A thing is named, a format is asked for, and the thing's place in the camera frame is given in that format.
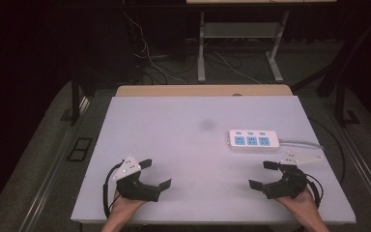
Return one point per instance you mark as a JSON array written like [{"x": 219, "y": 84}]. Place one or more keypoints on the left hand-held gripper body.
[{"x": 132, "y": 188}]

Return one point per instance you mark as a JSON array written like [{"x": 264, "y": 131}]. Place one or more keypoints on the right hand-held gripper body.
[{"x": 286, "y": 187}]

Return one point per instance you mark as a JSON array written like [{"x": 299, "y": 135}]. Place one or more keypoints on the person's left hand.
[{"x": 124, "y": 206}]

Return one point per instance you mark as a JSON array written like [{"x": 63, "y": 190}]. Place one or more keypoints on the person's right hand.
[{"x": 302, "y": 204}]

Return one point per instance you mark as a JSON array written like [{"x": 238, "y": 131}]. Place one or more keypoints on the white power strip blue sockets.
[{"x": 253, "y": 141}]

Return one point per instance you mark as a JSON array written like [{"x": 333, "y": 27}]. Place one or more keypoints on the wooden table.
[{"x": 203, "y": 90}]

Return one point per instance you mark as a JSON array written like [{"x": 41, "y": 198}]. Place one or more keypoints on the black stand leg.
[
  {"x": 75, "y": 96},
  {"x": 343, "y": 96}
]

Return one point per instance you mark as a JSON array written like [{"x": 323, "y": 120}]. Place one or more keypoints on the grey metal stand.
[{"x": 240, "y": 30}]

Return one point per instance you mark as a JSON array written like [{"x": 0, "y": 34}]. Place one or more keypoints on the black floor socket frame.
[{"x": 79, "y": 149}]

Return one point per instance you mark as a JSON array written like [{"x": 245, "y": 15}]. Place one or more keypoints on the aluminium rail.
[
  {"x": 365, "y": 174},
  {"x": 50, "y": 180}
]

